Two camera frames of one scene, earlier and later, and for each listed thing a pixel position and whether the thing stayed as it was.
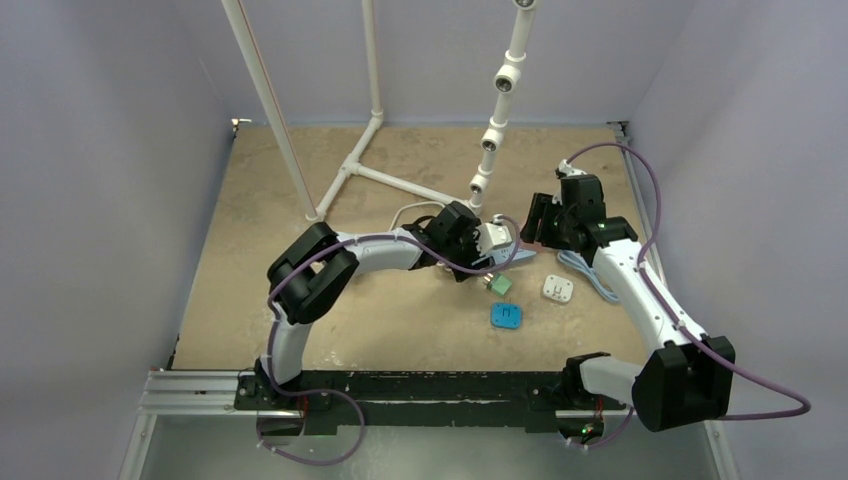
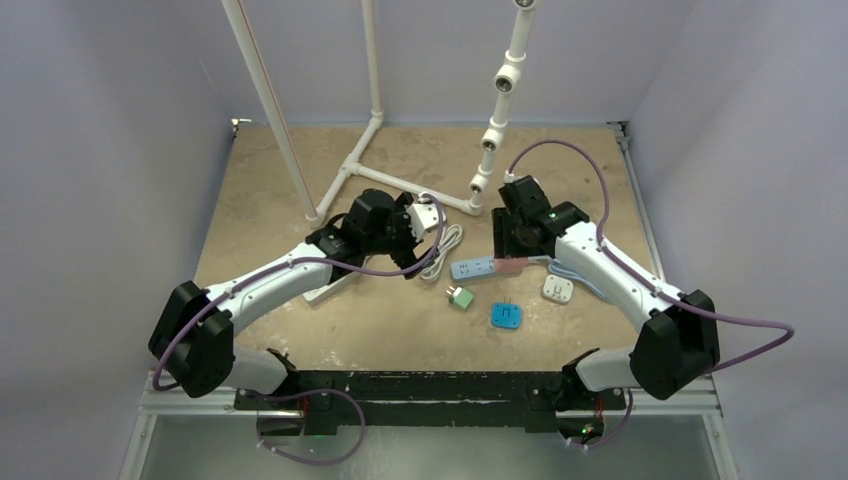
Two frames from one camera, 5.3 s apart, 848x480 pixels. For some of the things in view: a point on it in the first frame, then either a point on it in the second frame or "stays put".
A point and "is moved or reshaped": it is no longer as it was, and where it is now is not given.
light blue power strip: (501, 254) is moved or reshaped
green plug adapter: (497, 283) → (460, 296)
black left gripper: (474, 260) → (400, 215)
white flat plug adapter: (557, 288) stays put
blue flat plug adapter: (507, 315) stays put
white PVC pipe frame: (493, 138) stays put
